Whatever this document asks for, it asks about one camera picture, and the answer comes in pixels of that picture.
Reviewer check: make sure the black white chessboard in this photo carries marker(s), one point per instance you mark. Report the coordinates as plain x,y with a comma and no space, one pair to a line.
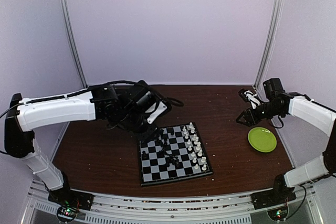
186,144

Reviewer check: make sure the aluminium front rail frame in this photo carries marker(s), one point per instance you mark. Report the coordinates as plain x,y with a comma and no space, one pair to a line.
231,208

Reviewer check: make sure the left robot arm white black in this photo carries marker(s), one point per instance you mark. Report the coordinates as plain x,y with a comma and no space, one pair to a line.
131,106

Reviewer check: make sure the right aluminium corner post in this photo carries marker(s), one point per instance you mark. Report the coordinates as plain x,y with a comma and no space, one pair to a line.
270,43

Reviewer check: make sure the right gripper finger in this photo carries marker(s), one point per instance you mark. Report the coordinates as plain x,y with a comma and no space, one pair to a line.
242,115
241,120

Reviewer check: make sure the white rook corner piece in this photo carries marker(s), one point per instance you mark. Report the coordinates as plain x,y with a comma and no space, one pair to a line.
190,126

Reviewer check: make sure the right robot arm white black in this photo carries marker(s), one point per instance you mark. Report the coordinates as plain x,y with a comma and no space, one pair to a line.
312,122

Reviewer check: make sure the green plate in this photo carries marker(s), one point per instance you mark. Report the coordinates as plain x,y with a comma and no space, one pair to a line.
262,139

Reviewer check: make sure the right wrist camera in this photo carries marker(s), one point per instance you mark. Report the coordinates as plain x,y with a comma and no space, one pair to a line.
250,97

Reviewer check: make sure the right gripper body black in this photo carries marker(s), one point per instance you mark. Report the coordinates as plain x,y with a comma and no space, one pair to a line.
269,112

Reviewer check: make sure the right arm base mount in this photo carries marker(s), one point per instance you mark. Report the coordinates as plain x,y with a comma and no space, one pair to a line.
280,194

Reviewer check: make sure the black chess pieces pile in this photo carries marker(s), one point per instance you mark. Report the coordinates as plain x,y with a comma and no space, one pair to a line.
163,152

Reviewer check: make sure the aluminium corner post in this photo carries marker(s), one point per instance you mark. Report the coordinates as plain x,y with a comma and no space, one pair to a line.
72,43
270,43

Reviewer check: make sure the black pawn piece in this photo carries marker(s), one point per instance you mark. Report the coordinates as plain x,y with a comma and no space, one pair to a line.
144,155

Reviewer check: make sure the left aluminium corner post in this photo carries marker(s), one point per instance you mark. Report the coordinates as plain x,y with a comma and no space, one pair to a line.
72,43

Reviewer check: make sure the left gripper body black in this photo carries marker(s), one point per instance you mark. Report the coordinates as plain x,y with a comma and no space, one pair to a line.
132,123

